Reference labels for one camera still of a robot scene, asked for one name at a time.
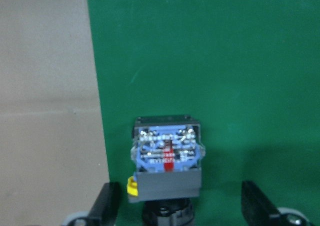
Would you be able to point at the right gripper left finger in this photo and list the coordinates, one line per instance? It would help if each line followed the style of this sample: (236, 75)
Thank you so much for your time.
(105, 208)

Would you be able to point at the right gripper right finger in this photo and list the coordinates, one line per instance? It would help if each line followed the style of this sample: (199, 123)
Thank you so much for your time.
(256, 207)

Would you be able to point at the yellow push button switch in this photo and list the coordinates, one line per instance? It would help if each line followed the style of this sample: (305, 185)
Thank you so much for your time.
(167, 153)

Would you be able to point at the brown paper table cover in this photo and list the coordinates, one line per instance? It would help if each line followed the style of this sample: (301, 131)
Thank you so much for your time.
(52, 149)

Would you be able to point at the green conveyor belt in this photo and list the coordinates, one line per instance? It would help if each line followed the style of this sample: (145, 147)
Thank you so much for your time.
(248, 70)

